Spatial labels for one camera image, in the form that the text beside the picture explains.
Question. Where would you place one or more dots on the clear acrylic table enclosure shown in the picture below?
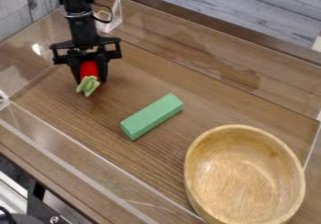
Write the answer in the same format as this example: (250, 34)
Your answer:
(63, 136)

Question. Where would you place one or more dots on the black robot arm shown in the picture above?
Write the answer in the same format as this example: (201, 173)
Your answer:
(82, 6)

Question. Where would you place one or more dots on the green rectangular block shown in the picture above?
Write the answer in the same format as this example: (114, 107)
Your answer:
(151, 116)

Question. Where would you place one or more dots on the wooden bowl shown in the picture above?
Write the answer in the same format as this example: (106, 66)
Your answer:
(243, 177)

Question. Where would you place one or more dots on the black table leg bracket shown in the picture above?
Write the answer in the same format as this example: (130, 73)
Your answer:
(39, 210)

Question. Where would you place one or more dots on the red plush strawberry toy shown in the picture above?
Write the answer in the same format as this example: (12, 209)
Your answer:
(90, 81)

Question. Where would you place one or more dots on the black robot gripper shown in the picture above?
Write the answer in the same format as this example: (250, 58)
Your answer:
(84, 46)

